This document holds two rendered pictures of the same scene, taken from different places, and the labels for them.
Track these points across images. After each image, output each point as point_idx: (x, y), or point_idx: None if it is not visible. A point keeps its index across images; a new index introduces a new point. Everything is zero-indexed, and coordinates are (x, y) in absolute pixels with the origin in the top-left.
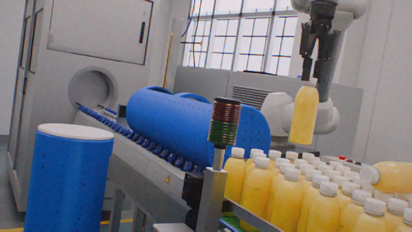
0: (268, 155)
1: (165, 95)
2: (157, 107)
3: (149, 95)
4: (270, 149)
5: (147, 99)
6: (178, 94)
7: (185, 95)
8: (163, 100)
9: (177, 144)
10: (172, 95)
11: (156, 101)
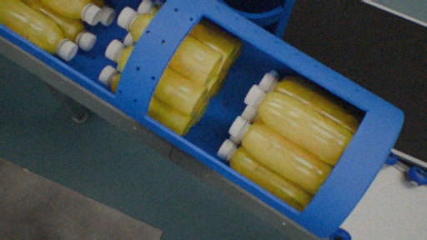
0: (0, 158)
1: (233, 24)
2: (228, 7)
3: (304, 60)
4: (14, 235)
5: (298, 51)
6: (188, 8)
7: (164, 3)
8: (219, 7)
9: None
10: (201, 8)
11: (246, 20)
